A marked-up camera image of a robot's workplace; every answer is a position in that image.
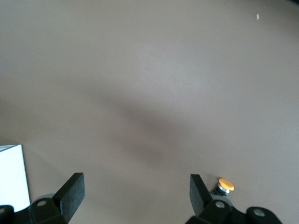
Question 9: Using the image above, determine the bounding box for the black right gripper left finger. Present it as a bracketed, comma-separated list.
[0, 172, 85, 224]

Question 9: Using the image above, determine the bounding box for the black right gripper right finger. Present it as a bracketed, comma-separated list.
[185, 174, 281, 224]

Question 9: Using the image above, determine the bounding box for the yellow push button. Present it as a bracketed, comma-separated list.
[210, 177, 235, 196]

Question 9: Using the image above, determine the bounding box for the white drawer cabinet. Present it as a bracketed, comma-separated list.
[0, 144, 31, 213]

